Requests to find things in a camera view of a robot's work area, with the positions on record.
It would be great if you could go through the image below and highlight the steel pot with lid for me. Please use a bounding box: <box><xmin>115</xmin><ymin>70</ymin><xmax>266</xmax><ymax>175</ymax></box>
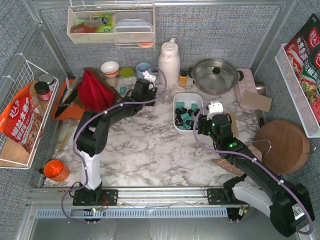
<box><xmin>187</xmin><ymin>58</ymin><xmax>244</xmax><ymax>96</ymax></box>

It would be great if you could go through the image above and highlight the black coffee capsule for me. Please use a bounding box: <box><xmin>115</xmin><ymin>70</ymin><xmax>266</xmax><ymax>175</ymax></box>
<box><xmin>175</xmin><ymin>121</ymin><xmax>184</xmax><ymax>126</ymax></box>
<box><xmin>174</xmin><ymin>107</ymin><xmax>188</xmax><ymax>115</ymax></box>
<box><xmin>175</xmin><ymin>114</ymin><xmax>182</xmax><ymax>122</ymax></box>
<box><xmin>193</xmin><ymin>108</ymin><xmax>200</xmax><ymax>117</ymax></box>
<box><xmin>185</xmin><ymin>120</ymin><xmax>195</xmax><ymax>127</ymax></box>

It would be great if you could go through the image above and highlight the clear plastic food container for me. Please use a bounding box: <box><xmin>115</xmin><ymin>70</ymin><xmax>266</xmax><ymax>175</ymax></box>
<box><xmin>113</xmin><ymin>11</ymin><xmax>154</xmax><ymax>43</ymax></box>

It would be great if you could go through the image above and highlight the orange spice bottle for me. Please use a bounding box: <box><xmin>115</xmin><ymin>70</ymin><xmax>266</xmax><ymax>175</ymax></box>
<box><xmin>179</xmin><ymin>69</ymin><xmax>188</xmax><ymax>88</ymax></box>

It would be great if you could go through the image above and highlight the light blue mug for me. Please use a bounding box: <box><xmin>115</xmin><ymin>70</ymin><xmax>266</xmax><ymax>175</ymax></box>
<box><xmin>135</xmin><ymin>62</ymin><xmax>152</xmax><ymax>79</ymax></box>

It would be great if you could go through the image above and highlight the white thermos jug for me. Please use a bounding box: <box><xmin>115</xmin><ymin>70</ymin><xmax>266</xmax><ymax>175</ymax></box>
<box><xmin>158</xmin><ymin>37</ymin><xmax>181</xmax><ymax>86</ymax></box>

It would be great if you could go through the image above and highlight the clear plastic cup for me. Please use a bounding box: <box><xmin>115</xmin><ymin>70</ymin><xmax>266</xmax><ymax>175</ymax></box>
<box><xmin>163</xmin><ymin>92</ymin><xmax>173</xmax><ymax>102</ymax></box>

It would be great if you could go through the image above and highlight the red cloth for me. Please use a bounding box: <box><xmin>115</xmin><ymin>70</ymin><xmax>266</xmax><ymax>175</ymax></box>
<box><xmin>77</xmin><ymin>67</ymin><xmax>119</xmax><ymax>112</ymax></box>

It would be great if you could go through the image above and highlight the white right wall basket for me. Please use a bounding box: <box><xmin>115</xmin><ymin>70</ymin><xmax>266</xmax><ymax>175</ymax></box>
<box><xmin>274</xmin><ymin>43</ymin><xmax>320</xmax><ymax>139</ymax></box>

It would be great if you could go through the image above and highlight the white wire side basket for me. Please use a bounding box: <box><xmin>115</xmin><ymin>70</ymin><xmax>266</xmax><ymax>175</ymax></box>
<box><xmin>0</xmin><ymin>59</ymin><xmax>59</xmax><ymax>169</ymax></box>

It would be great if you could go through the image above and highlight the brown cardboard on tray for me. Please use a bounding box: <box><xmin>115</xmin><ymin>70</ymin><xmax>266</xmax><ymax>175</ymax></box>
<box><xmin>240</xmin><ymin>90</ymin><xmax>272</xmax><ymax>112</ymax></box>

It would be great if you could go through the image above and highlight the red lid jar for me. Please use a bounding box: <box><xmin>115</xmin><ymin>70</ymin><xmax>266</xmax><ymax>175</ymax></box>
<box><xmin>34</xmin><ymin>81</ymin><xmax>52</xmax><ymax>102</ymax></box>

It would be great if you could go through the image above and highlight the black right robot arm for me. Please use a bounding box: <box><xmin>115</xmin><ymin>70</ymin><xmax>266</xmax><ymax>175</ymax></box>
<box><xmin>193</xmin><ymin>114</ymin><xmax>315</xmax><ymax>237</ymax></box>

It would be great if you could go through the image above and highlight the brown cardboard square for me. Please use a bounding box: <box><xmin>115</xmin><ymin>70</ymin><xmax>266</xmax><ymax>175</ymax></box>
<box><xmin>229</xmin><ymin>113</ymin><xmax>239</xmax><ymax>137</ymax></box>

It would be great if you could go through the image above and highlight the white bowl with stripes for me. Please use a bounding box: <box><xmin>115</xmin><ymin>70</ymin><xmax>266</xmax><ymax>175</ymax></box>
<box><xmin>100</xmin><ymin>61</ymin><xmax>120</xmax><ymax>77</ymax></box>

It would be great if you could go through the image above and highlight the striped pink knit cloth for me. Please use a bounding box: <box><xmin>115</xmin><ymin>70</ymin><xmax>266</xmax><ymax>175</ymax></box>
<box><xmin>212</xmin><ymin>143</ymin><xmax>263</xmax><ymax>176</ymax></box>

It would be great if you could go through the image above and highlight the white wall-mounted basket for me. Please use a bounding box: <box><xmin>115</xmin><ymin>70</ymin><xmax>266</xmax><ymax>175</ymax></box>
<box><xmin>67</xmin><ymin>3</ymin><xmax>156</xmax><ymax>48</ymax></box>

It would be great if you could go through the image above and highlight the pink egg tray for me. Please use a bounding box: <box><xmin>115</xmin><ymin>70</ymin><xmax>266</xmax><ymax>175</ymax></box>
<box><xmin>234</xmin><ymin>68</ymin><xmax>258</xmax><ymax>111</ymax></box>

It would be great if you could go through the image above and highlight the silver lid jar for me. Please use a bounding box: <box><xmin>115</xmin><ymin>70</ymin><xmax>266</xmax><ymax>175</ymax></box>
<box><xmin>39</xmin><ymin>73</ymin><xmax>55</xmax><ymax>88</ymax></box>

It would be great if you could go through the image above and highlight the round wooden board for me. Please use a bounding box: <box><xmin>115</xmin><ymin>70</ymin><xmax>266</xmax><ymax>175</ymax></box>
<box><xmin>253</xmin><ymin>120</ymin><xmax>310</xmax><ymax>175</ymax></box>

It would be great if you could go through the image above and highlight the green lid glass jar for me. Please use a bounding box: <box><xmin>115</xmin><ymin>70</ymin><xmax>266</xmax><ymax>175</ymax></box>
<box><xmin>119</xmin><ymin>67</ymin><xmax>137</xmax><ymax>85</ymax></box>

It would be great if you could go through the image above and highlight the orange tray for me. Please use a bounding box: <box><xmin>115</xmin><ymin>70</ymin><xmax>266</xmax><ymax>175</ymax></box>
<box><xmin>51</xmin><ymin>81</ymin><xmax>85</xmax><ymax>121</ymax></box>

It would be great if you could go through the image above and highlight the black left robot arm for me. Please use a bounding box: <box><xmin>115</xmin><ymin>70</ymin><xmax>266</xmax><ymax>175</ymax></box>
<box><xmin>72</xmin><ymin>78</ymin><xmax>159</xmax><ymax>191</ymax></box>

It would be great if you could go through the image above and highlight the red seasoning packet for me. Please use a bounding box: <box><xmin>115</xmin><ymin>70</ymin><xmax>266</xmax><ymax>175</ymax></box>
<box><xmin>284</xmin><ymin>13</ymin><xmax>320</xmax><ymax>122</ymax></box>

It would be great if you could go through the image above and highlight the white rectangular storage basket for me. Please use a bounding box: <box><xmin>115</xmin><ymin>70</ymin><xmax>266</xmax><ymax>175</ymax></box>
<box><xmin>173</xmin><ymin>92</ymin><xmax>203</xmax><ymax>135</ymax></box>

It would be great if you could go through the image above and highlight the orange snack bag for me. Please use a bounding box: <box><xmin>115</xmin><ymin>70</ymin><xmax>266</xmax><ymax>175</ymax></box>
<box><xmin>0</xmin><ymin>84</ymin><xmax>42</xmax><ymax>154</ymax></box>

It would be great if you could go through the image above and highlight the orange ball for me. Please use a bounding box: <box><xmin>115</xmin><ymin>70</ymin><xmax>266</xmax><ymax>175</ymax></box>
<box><xmin>43</xmin><ymin>159</ymin><xmax>70</xmax><ymax>183</ymax></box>

